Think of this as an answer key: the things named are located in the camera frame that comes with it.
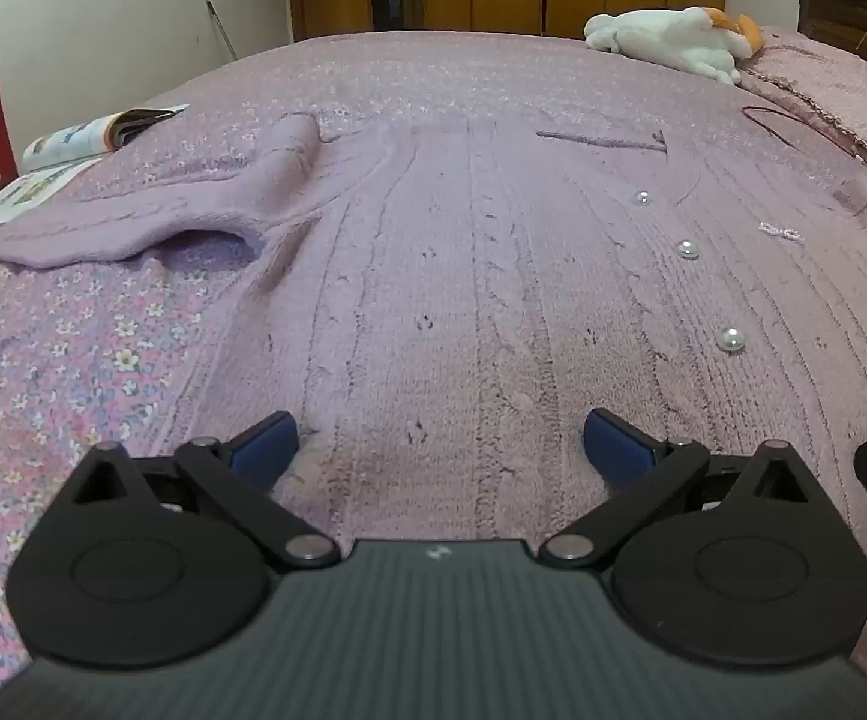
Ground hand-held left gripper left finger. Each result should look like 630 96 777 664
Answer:
50 411 341 569

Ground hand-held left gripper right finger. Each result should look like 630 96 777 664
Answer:
538 408 826 569

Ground lilac knit cardigan sweater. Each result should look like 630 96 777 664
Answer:
0 111 867 691

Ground open magazine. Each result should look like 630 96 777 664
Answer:
0 103 190 235

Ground pink knit pillow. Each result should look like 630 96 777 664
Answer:
740 26 867 192

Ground white and orange plush toy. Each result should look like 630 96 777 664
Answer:
583 6 766 86

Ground thin metal stick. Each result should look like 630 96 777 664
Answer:
206 0 238 59

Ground thin red cable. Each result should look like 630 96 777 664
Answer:
740 105 865 162

